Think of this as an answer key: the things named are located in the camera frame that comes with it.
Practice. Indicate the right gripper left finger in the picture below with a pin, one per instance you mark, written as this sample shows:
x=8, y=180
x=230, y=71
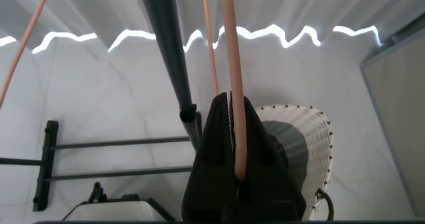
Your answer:
x=212, y=171

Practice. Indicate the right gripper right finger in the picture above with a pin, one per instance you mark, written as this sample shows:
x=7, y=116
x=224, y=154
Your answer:
x=269, y=184

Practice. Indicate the pink clothes hanger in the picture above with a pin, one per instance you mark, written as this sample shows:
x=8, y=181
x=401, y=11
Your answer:
x=236, y=84
x=31, y=26

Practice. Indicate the white laundry basket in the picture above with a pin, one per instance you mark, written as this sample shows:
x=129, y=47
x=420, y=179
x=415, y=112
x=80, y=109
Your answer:
x=308, y=134

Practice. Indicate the black clothes rack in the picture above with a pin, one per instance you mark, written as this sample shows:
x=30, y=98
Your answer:
x=169, y=51

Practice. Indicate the white curtain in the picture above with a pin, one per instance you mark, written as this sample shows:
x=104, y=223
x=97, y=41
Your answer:
x=299, y=4

